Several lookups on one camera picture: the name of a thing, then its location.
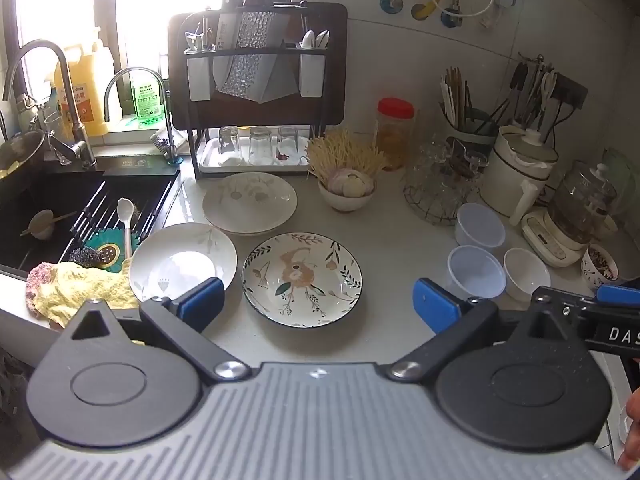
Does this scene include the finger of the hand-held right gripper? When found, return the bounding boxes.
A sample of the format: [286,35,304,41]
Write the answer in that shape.
[531,285,640,359]
[596,283,640,308]

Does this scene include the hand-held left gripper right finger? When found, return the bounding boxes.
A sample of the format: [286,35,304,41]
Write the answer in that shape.
[388,277,595,381]

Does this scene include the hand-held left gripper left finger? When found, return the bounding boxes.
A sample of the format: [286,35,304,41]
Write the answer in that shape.
[59,276,252,382]

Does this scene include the translucent plastic bowl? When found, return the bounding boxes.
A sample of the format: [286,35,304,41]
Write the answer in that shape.
[446,245,507,303]
[454,203,506,251]

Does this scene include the person's right hand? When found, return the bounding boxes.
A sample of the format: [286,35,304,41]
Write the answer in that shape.
[619,387,640,472]

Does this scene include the small floral cup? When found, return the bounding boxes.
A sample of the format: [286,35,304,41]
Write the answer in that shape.
[581,243,620,291]

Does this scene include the white leaf print plate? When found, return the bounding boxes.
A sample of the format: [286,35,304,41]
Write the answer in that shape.
[128,223,239,307]

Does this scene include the cream kettle heating base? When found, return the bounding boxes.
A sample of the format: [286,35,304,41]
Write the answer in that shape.
[521,210,591,269]

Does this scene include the white ceramic bowl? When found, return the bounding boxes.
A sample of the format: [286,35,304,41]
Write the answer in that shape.
[503,248,552,304]

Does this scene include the dark rimmed floral plate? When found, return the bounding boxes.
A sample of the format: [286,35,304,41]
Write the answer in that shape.
[241,232,363,329]

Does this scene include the glass kettle green lid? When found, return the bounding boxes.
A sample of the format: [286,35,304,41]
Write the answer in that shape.
[547,162,619,245]

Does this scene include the teal scrubbing pad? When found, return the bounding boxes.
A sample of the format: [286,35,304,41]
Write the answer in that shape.
[69,229,134,274]

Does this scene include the cream floral plate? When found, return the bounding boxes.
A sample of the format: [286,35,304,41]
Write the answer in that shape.
[202,172,299,236]

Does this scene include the roll-up sink rack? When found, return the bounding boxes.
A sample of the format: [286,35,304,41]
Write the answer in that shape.
[69,174,177,252]

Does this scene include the yellow dish cloth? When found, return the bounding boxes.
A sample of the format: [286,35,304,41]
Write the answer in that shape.
[25,259,142,327]

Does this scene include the white spoon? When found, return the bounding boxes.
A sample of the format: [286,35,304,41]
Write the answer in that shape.
[116,198,139,272]

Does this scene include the white garlic bowl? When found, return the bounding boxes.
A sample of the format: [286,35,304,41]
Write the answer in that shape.
[318,180,377,213]

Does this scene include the clear glass cup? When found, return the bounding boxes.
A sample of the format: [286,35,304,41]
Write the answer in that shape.
[464,151,489,182]

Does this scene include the garlic bulbs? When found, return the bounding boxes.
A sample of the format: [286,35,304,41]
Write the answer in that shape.
[327,167,376,198]

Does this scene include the white drip tray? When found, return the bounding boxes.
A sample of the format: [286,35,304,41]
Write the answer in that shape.
[197,135,312,176]

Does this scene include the white electric cooking pot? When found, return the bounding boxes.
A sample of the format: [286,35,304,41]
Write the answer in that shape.
[479,125,560,219]

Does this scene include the clear drinking glass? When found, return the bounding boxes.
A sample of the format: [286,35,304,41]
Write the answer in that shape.
[217,125,241,159]
[276,125,300,159]
[248,126,274,161]

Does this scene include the red lid plastic jar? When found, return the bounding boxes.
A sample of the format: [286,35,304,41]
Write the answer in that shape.
[374,97,417,171]

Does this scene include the black metal dish rack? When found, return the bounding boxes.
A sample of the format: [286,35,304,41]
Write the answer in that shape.
[184,2,332,181]

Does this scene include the dried noodle bundle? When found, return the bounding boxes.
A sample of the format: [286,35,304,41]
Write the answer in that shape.
[305,129,390,182]

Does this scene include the green chopstick holder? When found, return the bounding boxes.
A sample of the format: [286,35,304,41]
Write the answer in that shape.
[439,66,502,147]

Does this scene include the small steel faucet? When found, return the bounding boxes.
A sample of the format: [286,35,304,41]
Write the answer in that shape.
[103,66,184,164]

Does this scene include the black kitchen sink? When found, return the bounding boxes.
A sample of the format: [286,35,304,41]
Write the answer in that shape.
[0,157,182,277]

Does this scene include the green dish soap bottle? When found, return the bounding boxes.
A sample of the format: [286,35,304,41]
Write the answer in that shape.
[130,67,166,122]

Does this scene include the white utensil cup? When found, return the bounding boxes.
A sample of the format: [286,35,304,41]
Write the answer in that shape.
[298,49,327,99]
[185,51,210,102]

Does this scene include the steel mixing bowl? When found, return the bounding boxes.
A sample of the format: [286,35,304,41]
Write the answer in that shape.
[0,129,47,182]

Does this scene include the yellow detergent bottle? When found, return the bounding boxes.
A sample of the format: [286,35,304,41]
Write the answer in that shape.
[54,41,114,137]

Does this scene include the large steel faucet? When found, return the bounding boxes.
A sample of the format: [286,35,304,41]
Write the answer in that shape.
[2,39,99,171]

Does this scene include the steel cleaver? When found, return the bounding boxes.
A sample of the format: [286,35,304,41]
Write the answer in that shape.
[212,9,242,94]

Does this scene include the dark cutting board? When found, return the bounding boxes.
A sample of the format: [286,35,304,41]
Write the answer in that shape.
[167,2,349,131]

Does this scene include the wire glassware rack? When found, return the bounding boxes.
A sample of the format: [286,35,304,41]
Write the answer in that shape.
[403,182,476,226]

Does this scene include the wall utensil rack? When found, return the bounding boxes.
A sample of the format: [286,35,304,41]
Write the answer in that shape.
[509,54,589,132]

